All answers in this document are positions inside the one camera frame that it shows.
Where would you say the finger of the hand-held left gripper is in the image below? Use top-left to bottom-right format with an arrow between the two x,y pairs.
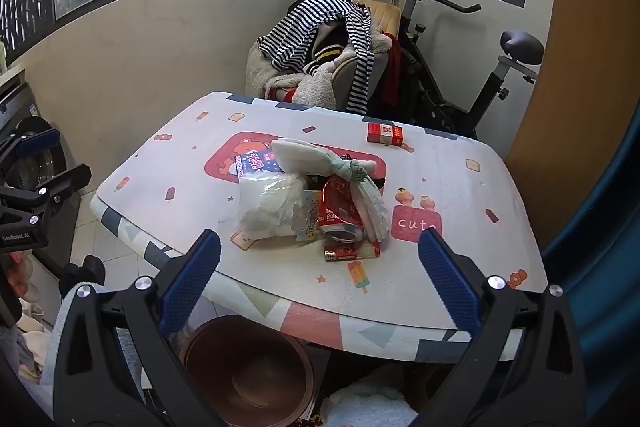
0,163 -> 93,228
0,127 -> 62,178

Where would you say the red garment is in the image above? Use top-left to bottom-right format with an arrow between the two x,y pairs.
384,36 -> 402,106

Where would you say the blue snack packet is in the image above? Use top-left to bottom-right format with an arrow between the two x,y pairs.
234,150 -> 282,180

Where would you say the clear bag with tissue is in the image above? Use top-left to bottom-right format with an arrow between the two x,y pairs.
236,172 -> 313,240

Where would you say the striped black white shirt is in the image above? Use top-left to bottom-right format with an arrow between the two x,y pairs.
257,0 -> 377,115

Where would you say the yellow grey chair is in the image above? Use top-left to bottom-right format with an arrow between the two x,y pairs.
332,0 -> 403,112

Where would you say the light blue fleece cloth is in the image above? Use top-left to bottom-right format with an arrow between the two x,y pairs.
39,281 -> 103,413

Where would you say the red cigarette box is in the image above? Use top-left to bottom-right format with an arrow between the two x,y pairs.
366,123 -> 404,146

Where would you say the pastel cartoon packet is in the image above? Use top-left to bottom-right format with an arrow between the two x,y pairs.
295,189 -> 322,241

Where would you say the brown round bin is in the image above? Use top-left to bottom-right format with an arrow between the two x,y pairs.
179,314 -> 322,427

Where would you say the washing machine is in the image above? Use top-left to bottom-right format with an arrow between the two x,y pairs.
0,64 -> 84,308

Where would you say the black jacket with yellow stripe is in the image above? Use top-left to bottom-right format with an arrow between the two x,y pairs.
311,23 -> 352,64

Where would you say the wooden door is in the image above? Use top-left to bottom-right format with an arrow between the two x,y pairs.
505,0 -> 640,218

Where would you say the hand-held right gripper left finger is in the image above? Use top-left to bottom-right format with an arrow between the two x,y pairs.
52,229 -> 226,427

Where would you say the cartoon printed table cover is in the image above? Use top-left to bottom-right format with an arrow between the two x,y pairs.
91,92 -> 548,363

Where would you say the crushed red can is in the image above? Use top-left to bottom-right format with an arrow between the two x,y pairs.
320,177 -> 369,246

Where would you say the person's left hand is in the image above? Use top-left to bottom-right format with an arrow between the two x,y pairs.
4,252 -> 32,300

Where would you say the black cloth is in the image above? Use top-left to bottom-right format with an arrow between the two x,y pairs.
305,151 -> 387,194

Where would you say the red lighter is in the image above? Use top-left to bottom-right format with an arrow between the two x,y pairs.
323,242 -> 382,263

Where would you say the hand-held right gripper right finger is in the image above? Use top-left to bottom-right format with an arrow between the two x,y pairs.
417,229 -> 586,427

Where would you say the black exercise bike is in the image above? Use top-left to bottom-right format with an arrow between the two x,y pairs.
376,0 -> 546,141

